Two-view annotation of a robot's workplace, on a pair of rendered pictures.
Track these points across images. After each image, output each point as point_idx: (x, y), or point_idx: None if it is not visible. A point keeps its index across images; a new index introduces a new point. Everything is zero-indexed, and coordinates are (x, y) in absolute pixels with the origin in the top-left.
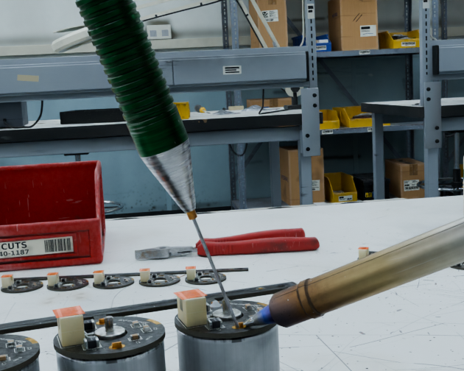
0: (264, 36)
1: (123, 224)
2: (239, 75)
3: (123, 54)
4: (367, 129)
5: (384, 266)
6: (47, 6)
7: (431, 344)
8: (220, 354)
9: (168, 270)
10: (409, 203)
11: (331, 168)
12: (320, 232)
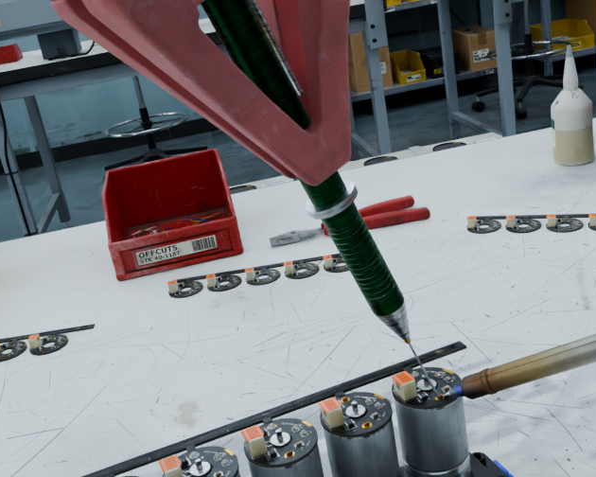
0: None
1: (241, 199)
2: None
3: (364, 263)
4: (430, 1)
5: (539, 367)
6: None
7: (544, 322)
8: (430, 417)
9: (305, 256)
10: (500, 145)
11: (395, 46)
12: (426, 193)
